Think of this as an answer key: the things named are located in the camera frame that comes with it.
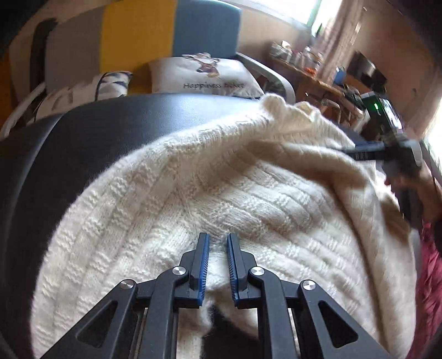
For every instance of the cream knit sweater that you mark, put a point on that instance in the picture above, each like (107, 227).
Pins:
(214, 193)

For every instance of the grey yellow blue sofa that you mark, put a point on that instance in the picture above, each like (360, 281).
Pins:
(138, 31)

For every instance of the beige curtain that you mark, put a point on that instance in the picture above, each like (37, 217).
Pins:
(340, 38)

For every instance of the person's right hand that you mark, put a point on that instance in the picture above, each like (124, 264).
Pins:
(430, 196)

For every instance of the cluttered wooden desk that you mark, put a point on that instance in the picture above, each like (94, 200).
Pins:
(310, 79)

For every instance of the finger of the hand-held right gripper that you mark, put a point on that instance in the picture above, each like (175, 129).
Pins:
(366, 152)

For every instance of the black monitor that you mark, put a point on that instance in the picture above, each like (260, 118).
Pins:
(366, 69)

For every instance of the white blue patterned pillow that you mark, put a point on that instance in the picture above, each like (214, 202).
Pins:
(86, 91)

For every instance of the grey printed pillow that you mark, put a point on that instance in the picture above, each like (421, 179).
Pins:
(203, 77)

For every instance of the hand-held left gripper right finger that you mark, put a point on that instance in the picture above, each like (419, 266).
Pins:
(233, 265)

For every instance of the pink cloth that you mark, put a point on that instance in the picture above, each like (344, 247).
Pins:
(430, 283)

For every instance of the blue container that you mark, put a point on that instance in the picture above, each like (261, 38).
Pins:
(340, 74)

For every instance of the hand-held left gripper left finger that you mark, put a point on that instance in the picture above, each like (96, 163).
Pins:
(203, 262)

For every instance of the bright window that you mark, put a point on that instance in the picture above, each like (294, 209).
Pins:
(323, 13)

